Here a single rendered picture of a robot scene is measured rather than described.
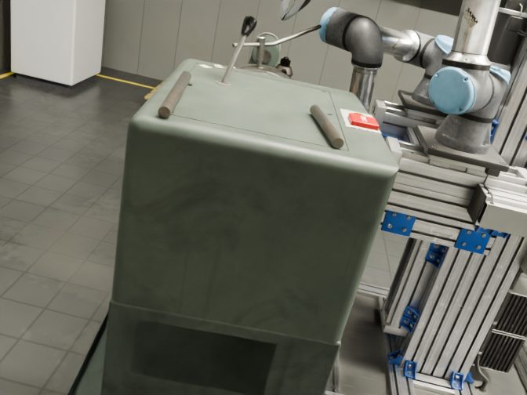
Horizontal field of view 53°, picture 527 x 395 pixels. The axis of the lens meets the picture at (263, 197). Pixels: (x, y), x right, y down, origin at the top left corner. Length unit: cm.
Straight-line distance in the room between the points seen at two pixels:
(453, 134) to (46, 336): 170
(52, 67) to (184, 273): 437
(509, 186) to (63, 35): 426
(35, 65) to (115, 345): 437
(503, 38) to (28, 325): 202
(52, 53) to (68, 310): 323
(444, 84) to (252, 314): 74
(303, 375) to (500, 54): 113
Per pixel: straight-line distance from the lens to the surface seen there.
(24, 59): 540
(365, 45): 168
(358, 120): 114
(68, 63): 521
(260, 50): 156
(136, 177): 95
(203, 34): 592
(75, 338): 232
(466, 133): 154
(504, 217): 152
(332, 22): 176
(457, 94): 139
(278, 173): 92
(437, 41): 202
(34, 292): 256
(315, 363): 115
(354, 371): 210
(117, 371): 122
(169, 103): 94
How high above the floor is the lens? 155
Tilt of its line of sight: 25 degrees down
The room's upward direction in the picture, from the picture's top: 13 degrees clockwise
